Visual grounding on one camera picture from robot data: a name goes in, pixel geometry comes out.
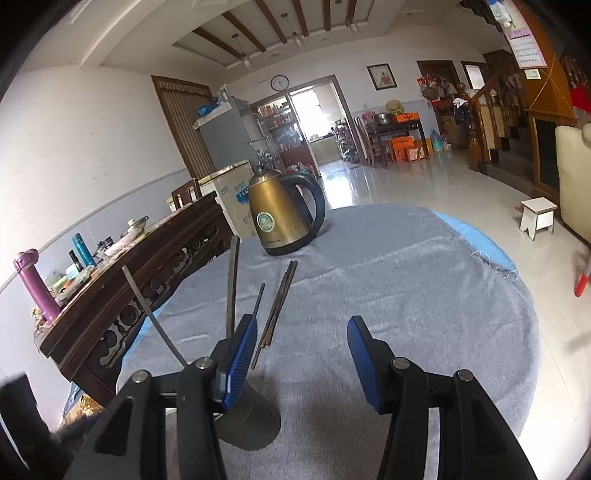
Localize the grey refrigerator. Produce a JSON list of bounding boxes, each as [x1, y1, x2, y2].
[[193, 97, 273, 171]]

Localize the small white stool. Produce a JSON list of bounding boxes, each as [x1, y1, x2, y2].
[[520, 197, 558, 241]]

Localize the carved dark wooden sideboard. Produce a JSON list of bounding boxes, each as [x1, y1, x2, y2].
[[35, 193, 231, 406]]

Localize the framed wall picture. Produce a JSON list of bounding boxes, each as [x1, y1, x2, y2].
[[367, 63, 398, 91]]

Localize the gold electric kettle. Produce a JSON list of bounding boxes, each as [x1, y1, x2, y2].
[[249, 169, 327, 256]]

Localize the blue under cloth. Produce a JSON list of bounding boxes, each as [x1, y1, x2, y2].
[[434, 212, 519, 277]]

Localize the purple thermos bottle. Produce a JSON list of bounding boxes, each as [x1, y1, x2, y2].
[[13, 249, 60, 322]]

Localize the blue thermos bottle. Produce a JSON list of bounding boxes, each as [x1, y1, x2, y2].
[[72, 233, 96, 267]]

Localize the dark chopstick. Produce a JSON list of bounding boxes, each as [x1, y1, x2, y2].
[[252, 283, 266, 318], [250, 261, 293, 370], [225, 236, 240, 338], [266, 260, 297, 346], [262, 260, 297, 347]]

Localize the round wall clock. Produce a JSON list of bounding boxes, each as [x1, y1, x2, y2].
[[270, 74, 290, 92]]

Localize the grey table cloth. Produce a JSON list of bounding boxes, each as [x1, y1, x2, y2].
[[112, 203, 541, 480]]

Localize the white plastic spoon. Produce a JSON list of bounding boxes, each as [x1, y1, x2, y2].
[[121, 266, 188, 367]]

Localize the white cardboard box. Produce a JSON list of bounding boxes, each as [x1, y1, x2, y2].
[[198, 160, 256, 239]]

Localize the wall calendar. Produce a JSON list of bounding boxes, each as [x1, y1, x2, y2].
[[501, 0, 547, 70]]

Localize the wooden staircase railing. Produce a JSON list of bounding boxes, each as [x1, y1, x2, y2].
[[463, 50, 534, 181]]

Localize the dark grey utensil cup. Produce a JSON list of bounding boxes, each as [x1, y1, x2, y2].
[[214, 383, 281, 451]]

